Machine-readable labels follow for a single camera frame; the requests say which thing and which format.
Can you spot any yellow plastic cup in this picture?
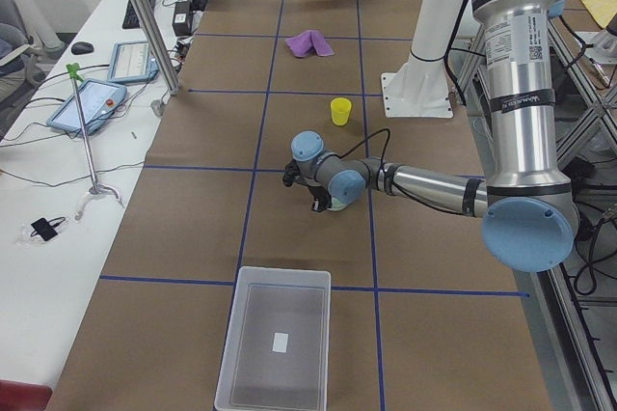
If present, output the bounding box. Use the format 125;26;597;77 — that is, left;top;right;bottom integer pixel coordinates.
330;96;353;126

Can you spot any purple cloth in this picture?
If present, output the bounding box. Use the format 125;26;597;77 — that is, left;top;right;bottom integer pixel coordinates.
285;30;335;58

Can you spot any metal grabber stick green tip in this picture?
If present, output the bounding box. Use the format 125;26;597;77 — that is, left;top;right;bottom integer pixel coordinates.
67;64;123;222

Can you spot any mint green bowl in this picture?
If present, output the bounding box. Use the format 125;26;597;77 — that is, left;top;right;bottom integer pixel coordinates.
328;197;347;211

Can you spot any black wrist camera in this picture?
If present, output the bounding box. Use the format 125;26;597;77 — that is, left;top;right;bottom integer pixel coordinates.
282;159;303;187

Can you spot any clear plastic storage box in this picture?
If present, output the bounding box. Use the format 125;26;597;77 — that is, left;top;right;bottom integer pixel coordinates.
214;266;331;410

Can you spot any far teach pendant tablet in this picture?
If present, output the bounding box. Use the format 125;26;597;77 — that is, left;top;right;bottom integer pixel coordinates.
107;41;159;84

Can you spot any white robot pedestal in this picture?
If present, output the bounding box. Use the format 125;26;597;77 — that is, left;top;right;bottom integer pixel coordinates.
381;0;469;119

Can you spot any black computer mouse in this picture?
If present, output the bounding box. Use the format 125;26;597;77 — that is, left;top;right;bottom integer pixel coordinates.
70;41;94;55

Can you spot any black power adapter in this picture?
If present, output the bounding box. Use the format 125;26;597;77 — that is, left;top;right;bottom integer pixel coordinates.
172;1;194;37

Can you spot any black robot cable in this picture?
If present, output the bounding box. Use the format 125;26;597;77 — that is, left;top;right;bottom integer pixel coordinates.
336;128;464;214

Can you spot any black keyboard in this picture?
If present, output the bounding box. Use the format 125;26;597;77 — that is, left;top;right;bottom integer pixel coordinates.
121;0;159;30

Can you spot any small black device with cable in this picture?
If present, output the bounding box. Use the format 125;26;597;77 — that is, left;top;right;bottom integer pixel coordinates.
30;216;67;241

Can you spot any near teach pendant tablet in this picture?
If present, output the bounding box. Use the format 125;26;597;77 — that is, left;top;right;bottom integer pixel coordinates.
46;79;127;135

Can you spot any teach pendant tablet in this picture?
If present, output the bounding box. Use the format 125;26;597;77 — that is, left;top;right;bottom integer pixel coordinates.
107;41;159;84
46;79;127;135

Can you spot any aluminium frame post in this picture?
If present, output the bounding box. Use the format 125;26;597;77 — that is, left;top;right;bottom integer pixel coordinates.
129;0;180;96

